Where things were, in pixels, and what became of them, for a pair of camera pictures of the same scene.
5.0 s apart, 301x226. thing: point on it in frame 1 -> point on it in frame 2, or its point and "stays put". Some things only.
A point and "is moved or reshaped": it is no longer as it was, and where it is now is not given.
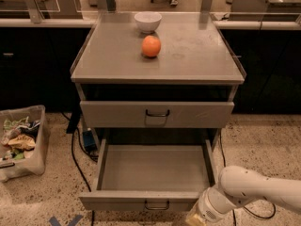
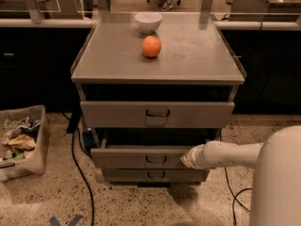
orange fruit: x=150 y=46 stays put
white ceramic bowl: x=148 y=22 stays put
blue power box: x=88 y=140 stays put
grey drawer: x=151 y=173 is moved or reshaped
